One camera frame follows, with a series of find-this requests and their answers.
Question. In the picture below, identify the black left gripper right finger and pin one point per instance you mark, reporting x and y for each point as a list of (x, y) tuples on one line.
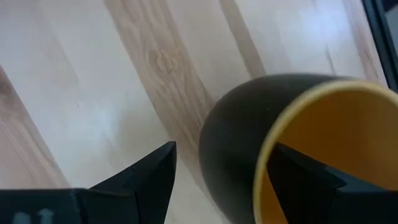
[(311, 199)]

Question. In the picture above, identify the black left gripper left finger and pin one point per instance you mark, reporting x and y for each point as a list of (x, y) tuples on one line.
[(140, 193)]

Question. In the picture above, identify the black mug with yellow inside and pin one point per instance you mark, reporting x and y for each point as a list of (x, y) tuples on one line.
[(233, 140)]

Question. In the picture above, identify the black aluminium table frame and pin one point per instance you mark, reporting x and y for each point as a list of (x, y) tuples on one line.
[(382, 37)]

